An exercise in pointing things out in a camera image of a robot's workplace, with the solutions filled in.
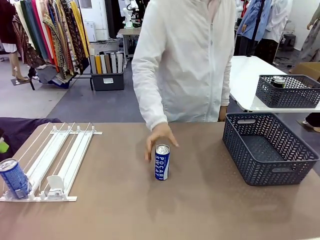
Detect brown patterned hanging fabric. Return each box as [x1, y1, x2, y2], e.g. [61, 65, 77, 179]
[59, 0, 83, 73]

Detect grey background workbench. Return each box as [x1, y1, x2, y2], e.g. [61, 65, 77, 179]
[116, 27, 142, 61]

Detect black Pepsi zero can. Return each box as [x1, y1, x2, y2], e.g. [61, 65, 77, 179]
[271, 75, 286, 89]

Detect dark navy cloth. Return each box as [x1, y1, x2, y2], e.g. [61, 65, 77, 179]
[0, 117, 62, 162]

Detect person's right hand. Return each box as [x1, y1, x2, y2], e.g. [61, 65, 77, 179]
[144, 123, 180, 162]

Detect black stand pole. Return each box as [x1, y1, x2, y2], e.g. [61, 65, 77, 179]
[246, 0, 266, 58]

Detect grey fabric board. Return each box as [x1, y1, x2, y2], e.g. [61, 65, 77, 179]
[89, 54, 97, 75]

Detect person's torso white jacket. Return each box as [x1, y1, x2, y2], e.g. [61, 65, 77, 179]
[131, 0, 237, 124]

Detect brown cardboard box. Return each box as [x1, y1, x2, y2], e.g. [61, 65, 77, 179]
[288, 61, 320, 82]

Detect yellow hanging fabric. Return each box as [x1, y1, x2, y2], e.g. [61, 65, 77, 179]
[70, 0, 90, 59]

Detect person's left hand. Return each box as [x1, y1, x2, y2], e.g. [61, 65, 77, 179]
[219, 106, 229, 123]

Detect grey stool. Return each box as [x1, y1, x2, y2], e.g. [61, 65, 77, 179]
[283, 33, 297, 53]

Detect small white air purifier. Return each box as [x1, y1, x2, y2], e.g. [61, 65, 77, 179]
[83, 21, 97, 43]

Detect person's right forearm white sleeve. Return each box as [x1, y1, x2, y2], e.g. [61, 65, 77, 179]
[131, 61, 169, 132]

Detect white fabric board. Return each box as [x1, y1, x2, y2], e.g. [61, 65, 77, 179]
[116, 52, 124, 74]

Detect blue Pocari Sweat can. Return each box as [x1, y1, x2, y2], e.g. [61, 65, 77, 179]
[154, 144, 171, 182]
[0, 157, 32, 200]

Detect small dark grey basket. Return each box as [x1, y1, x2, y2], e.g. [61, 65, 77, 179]
[255, 74, 320, 109]

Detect grey cloth pile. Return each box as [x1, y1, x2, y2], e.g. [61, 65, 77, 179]
[35, 64, 74, 85]

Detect orange hanging fabric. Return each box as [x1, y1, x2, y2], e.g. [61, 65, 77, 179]
[44, 22, 60, 73]

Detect grey bin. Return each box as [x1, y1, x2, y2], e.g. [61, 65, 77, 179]
[90, 71, 125, 92]

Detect mannequin in dark red garment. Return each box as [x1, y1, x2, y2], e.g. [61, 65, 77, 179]
[0, 0, 30, 83]

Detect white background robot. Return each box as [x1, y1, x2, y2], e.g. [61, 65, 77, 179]
[121, 0, 138, 29]

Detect brown fabric board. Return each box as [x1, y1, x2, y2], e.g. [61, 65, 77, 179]
[104, 53, 112, 74]

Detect white hanging garment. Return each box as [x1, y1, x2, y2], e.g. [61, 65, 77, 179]
[262, 0, 293, 44]

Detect white can dispenser rack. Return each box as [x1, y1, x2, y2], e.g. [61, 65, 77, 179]
[0, 121, 103, 203]

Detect white dispenser pusher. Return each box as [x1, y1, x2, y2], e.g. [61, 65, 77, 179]
[46, 174, 67, 199]

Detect person's left forearm white sleeve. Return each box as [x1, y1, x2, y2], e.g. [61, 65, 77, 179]
[219, 56, 233, 108]

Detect white side table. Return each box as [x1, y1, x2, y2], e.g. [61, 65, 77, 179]
[228, 55, 320, 113]

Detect large dark grey basket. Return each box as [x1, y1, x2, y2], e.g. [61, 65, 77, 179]
[222, 112, 320, 187]

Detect black clothes rack frame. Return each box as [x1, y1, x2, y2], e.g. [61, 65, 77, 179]
[72, 0, 95, 91]

